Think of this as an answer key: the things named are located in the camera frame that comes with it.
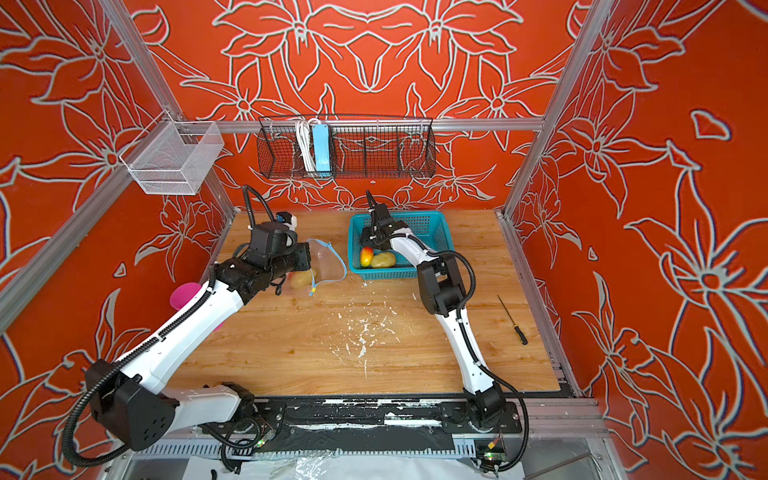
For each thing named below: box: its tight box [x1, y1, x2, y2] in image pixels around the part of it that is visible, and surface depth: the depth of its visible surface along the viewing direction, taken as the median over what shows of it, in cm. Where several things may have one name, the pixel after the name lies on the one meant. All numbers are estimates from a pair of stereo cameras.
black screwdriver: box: [497, 294, 529, 346], surface depth 87 cm
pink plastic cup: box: [170, 282, 201, 311], surface depth 81 cm
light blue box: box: [312, 124, 331, 177], surface depth 91 cm
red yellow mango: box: [360, 246, 374, 267], surface depth 102 cm
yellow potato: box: [371, 252, 396, 268], surface depth 101 cm
